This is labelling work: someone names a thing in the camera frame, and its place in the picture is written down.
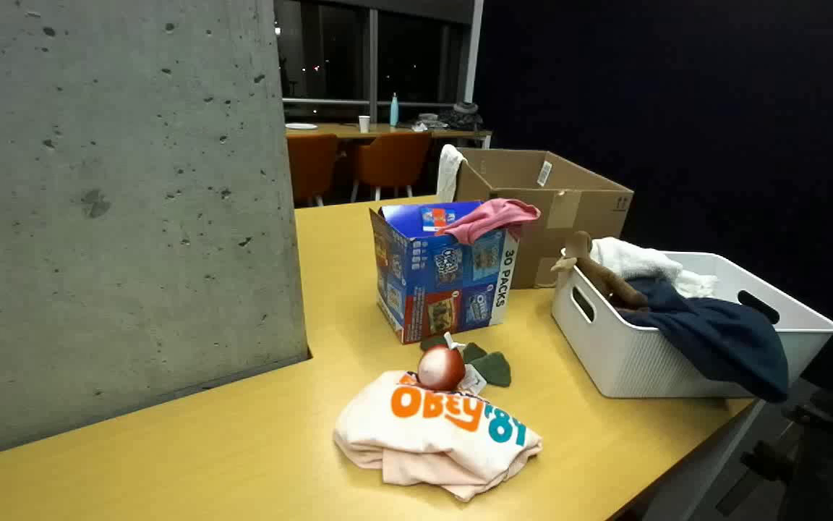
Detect brown plush toy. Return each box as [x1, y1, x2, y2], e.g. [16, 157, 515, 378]
[548, 228, 651, 313]

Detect pink shirt with orange print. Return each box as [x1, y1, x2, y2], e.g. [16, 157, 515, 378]
[333, 367, 544, 503]

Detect dark window with frame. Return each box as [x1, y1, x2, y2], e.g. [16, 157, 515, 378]
[273, 0, 488, 125]

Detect dark bag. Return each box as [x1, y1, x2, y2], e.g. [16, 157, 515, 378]
[412, 99, 488, 134]

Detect white cloth on cardboard box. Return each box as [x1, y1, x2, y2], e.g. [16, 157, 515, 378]
[434, 142, 470, 205]

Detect orange chair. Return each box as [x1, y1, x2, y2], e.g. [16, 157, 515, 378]
[347, 129, 435, 202]
[285, 129, 344, 207]

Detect blue printed cardboard box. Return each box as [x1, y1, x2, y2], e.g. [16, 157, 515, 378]
[367, 200, 522, 346]

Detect white plastic basket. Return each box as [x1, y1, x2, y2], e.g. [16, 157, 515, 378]
[548, 249, 833, 403]

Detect brown cardboard box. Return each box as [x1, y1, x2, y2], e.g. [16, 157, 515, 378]
[454, 144, 636, 291]

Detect white crumpled cloth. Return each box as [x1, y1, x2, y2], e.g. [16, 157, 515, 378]
[587, 235, 719, 302]

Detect navy blue cloth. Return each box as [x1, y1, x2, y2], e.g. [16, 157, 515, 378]
[623, 271, 791, 404]

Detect pink cloth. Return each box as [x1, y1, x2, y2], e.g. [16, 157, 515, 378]
[434, 197, 544, 249]

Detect red toy radish green leaves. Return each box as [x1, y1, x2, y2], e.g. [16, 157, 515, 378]
[415, 329, 515, 393]

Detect long wooden window desk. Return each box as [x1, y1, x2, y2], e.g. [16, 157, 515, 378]
[284, 118, 495, 151]

